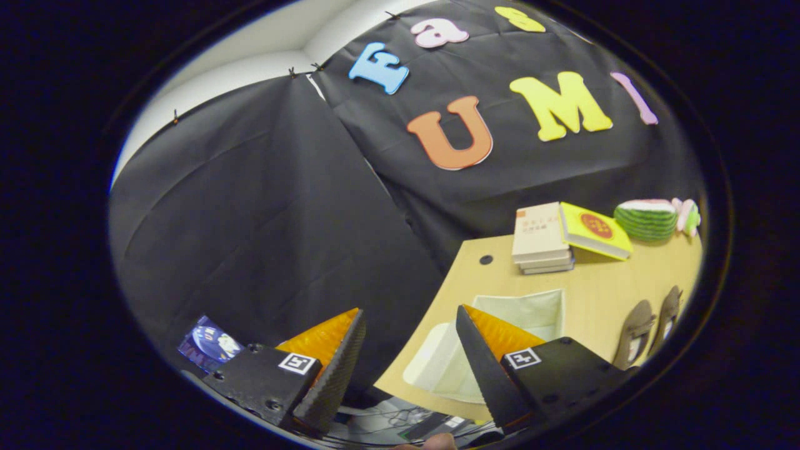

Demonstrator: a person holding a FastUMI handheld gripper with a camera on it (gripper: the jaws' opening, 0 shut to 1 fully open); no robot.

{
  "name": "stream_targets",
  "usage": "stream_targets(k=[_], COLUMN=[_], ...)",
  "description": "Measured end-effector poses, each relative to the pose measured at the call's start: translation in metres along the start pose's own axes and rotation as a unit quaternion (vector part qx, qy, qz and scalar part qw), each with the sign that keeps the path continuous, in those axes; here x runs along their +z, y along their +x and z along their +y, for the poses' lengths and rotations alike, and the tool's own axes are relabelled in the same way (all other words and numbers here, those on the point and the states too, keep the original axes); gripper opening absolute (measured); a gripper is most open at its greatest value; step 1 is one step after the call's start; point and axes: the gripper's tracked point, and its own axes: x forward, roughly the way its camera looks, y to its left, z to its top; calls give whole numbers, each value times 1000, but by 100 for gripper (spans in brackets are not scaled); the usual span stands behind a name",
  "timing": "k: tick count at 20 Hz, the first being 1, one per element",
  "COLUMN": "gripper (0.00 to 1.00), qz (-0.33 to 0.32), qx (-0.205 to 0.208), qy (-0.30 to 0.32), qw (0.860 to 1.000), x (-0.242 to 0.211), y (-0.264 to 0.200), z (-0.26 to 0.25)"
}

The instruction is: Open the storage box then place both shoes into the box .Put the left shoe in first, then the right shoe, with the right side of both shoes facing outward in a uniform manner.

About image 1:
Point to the black table grommet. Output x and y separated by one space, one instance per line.
485 259

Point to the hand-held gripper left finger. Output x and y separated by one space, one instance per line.
331 381

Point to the cream fabric storage box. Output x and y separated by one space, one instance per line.
531 312

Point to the pink and green plush toy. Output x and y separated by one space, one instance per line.
687 215

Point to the beige book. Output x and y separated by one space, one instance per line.
539 231

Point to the black backdrop cloth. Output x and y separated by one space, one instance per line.
250 219

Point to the blue-edged book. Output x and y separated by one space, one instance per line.
550 270

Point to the watermelon slice plush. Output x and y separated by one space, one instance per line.
647 222

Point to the yellow book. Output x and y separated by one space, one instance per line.
594 228

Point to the white paperback book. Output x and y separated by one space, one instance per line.
547 263

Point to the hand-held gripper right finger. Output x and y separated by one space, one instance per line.
484 375

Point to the brown fuzzy shoe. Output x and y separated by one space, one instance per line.
667 312
634 331

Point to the blue printed carton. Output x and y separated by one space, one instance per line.
209 344

